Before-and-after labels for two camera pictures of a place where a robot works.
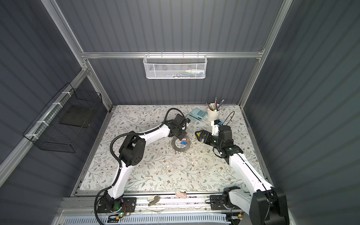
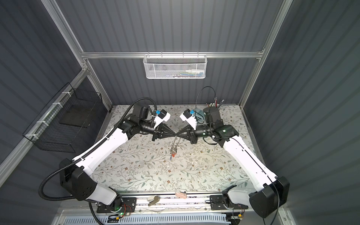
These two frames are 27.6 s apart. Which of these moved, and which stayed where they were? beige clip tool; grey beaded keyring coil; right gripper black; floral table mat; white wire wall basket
Moved: grey beaded keyring coil; right gripper black
Stayed: beige clip tool; white wire wall basket; floral table mat
